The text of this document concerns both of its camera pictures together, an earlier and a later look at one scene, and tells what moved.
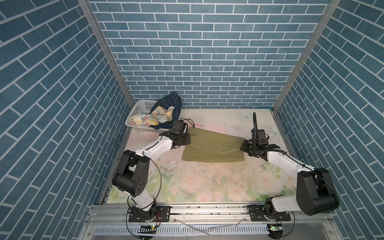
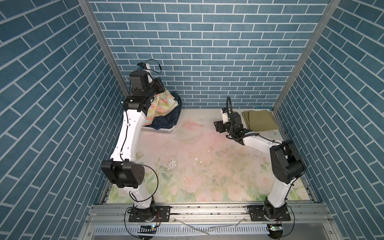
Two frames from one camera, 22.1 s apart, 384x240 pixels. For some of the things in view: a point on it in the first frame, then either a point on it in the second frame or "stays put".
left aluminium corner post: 87,8 stays put
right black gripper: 244,145 -> 219,126
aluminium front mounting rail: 231,222 stays put
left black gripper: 187,139 -> 156,82
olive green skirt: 206,146 -> 256,121
